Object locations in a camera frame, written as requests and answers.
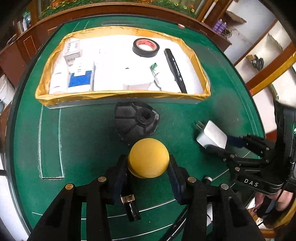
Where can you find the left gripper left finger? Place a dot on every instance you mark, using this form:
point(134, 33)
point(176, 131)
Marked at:
point(120, 183)

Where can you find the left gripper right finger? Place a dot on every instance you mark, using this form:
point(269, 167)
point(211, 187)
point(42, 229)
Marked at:
point(178, 180)

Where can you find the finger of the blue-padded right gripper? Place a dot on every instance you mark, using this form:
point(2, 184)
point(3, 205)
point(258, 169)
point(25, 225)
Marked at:
point(258, 145)
point(222, 153)

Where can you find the black gold lipstick case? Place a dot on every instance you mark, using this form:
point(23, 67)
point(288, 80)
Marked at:
point(129, 202)

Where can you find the white power adapter plug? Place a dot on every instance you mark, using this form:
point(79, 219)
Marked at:
point(211, 134)

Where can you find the yellow masking tape roll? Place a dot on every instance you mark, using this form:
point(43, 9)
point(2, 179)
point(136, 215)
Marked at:
point(148, 158)

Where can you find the blue white medicine box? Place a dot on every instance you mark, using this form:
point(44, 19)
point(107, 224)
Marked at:
point(73, 79)

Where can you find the white bottle green label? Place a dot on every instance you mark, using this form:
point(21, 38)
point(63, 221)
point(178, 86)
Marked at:
point(164, 79)

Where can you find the black electrical tape roll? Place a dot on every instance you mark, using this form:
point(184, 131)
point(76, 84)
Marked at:
point(144, 47)

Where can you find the pink white medicine box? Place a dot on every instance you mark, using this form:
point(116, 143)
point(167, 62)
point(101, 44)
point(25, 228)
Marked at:
point(72, 50)

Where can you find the person's right hand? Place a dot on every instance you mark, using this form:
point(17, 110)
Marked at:
point(283, 199)

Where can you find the black plastic fan-shaped part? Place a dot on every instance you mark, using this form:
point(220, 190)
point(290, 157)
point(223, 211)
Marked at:
point(135, 121)

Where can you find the gold-lined white tray box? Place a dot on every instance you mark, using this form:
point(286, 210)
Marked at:
point(119, 72)

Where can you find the wooden cabinet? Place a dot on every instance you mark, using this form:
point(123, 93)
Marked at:
point(16, 56)

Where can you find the white bottle near camera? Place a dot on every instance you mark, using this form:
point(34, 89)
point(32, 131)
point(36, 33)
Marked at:
point(207, 181)

